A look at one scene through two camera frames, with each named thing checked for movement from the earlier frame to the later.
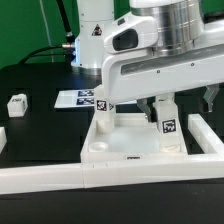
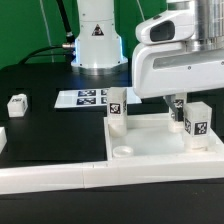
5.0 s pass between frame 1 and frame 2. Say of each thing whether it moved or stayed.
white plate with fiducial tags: stayed
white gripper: moved
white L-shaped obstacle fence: stayed
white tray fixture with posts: moved
